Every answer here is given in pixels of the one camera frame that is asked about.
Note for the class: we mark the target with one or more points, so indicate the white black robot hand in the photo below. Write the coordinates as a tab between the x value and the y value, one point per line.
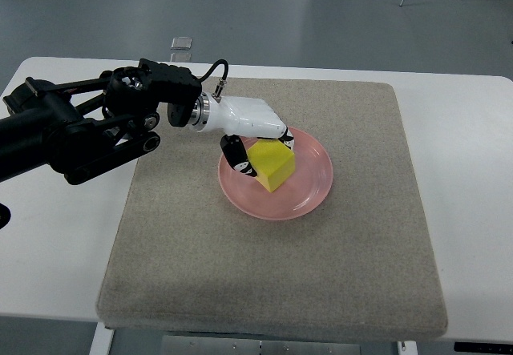
239	117

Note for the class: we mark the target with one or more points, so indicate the yellow foam block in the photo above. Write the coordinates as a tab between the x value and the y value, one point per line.
273	161

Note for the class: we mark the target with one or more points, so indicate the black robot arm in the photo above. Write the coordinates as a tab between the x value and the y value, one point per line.
86	128

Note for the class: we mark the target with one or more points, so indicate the lower floor outlet plate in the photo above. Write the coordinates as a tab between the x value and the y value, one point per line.
181	57

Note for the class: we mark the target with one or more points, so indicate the floor outlet plate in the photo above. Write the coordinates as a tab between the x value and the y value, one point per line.
181	43
181	57

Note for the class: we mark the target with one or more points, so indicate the upper floor outlet plate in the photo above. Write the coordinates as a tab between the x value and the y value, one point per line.
181	43

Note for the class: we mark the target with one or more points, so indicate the pink plate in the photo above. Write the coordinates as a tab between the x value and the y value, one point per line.
302	192

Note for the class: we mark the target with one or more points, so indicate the beige felt mat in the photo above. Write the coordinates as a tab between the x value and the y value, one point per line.
360	267

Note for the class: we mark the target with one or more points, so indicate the grey metal base plate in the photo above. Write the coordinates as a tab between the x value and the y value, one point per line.
216	345

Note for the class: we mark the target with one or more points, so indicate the white table leg frame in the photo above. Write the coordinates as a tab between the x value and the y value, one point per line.
102	340

